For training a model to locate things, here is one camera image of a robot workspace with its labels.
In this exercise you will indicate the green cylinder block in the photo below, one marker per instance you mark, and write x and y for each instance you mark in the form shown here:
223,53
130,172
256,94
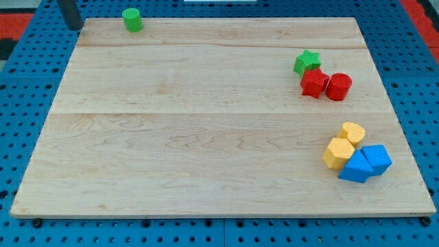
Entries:
132,19

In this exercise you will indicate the light wooden board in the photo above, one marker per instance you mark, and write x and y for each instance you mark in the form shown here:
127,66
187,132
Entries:
196,118

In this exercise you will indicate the red star block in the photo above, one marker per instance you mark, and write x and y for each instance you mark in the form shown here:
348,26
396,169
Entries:
314,82

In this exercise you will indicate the green star block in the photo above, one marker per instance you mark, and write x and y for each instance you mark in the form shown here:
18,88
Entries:
308,60

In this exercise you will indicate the yellow hexagon block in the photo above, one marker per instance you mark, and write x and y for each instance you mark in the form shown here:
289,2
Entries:
337,153

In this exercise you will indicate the red cylinder block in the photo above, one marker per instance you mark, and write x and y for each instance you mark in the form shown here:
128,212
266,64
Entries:
338,86

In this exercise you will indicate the yellow heart block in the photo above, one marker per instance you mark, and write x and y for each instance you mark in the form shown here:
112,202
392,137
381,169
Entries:
353,132

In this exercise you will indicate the blue triangle block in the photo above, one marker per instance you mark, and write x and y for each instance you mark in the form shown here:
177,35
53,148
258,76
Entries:
357,169

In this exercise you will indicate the blue cube block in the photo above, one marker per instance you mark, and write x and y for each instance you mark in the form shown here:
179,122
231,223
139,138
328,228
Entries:
377,157

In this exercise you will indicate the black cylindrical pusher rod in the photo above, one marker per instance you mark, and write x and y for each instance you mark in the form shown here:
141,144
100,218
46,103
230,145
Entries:
71,14

